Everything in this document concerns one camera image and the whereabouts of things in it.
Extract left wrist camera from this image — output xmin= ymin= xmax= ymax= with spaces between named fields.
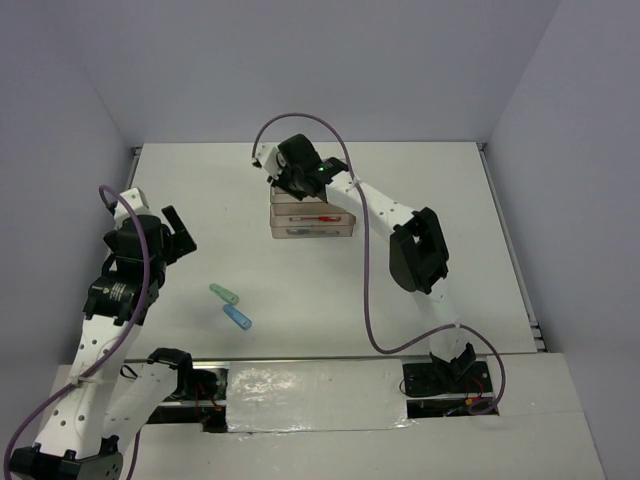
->
xmin=113 ymin=188 xmax=151 ymax=227

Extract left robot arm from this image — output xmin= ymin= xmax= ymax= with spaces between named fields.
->
xmin=2 ymin=185 xmax=198 ymax=479

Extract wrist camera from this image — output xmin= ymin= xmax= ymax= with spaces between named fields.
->
xmin=113 ymin=188 xmax=151 ymax=227
xmin=252 ymin=144 xmax=283 ymax=183

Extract near clear drawer container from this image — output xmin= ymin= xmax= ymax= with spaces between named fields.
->
xmin=269 ymin=204 xmax=356 ymax=239

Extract red gel pen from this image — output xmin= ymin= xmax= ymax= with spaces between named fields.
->
xmin=288 ymin=215 xmax=342 ymax=223

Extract clear drawer container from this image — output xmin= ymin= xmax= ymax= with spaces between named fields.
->
xmin=270 ymin=187 xmax=326 ymax=205
xmin=269 ymin=204 xmax=356 ymax=239

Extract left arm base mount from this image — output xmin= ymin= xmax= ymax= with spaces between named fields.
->
xmin=147 ymin=367 xmax=229 ymax=433

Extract middle clear drawer container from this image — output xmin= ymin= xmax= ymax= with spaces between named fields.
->
xmin=270 ymin=187 xmax=326 ymax=205

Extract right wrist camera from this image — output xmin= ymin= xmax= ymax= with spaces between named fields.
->
xmin=252 ymin=144 xmax=283 ymax=183

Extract blue correction tape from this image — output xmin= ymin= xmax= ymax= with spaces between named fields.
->
xmin=223 ymin=304 xmax=252 ymax=331

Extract blue gel pen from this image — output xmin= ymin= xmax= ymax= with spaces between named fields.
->
xmin=285 ymin=228 xmax=341 ymax=237

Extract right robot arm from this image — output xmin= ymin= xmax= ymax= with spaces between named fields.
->
xmin=252 ymin=134 xmax=476 ymax=391

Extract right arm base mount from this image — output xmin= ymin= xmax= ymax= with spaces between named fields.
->
xmin=399 ymin=343 xmax=506 ymax=419

